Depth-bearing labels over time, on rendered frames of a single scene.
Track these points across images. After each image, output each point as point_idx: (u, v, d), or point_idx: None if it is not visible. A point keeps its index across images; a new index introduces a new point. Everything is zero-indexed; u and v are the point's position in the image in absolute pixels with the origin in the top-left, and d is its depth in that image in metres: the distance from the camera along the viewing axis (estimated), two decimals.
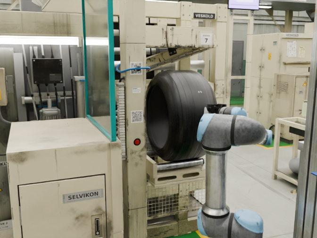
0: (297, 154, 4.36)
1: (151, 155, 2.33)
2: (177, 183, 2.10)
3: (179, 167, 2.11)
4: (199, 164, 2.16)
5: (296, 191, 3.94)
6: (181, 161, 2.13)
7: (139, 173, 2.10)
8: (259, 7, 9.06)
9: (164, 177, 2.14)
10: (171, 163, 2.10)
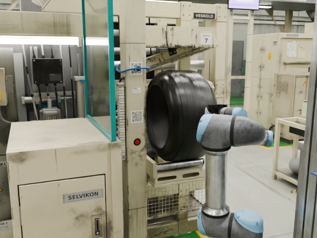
0: (297, 154, 4.36)
1: (149, 151, 2.36)
2: (177, 183, 2.10)
3: (176, 161, 2.14)
4: None
5: (296, 191, 3.94)
6: None
7: (139, 173, 2.10)
8: (259, 7, 9.06)
9: (164, 177, 2.14)
10: None
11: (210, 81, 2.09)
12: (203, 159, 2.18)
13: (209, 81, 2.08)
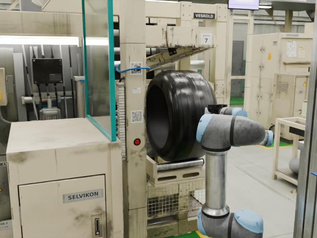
0: (297, 154, 4.36)
1: (151, 156, 2.33)
2: (177, 183, 2.10)
3: (179, 163, 2.11)
4: (198, 159, 2.16)
5: (296, 191, 3.94)
6: None
7: (139, 173, 2.10)
8: (259, 7, 9.06)
9: (164, 177, 2.14)
10: (169, 162, 2.12)
11: None
12: (203, 164, 2.18)
13: None
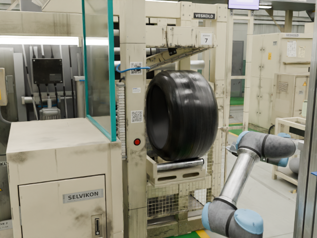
0: (297, 154, 4.36)
1: None
2: (177, 183, 2.10)
3: None
4: (197, 165, 2.19)
5: (296, 191, 3.94)
6: (182, 165, 2.12)
7: (139, 173, 2.10)
8: (259, 7, 9.06)
9: (164, 177, 2.14)
10: (171, 167, 2.09)
11: (208, 152, 2.17)
12: None
13: (207, 153, 2.17)
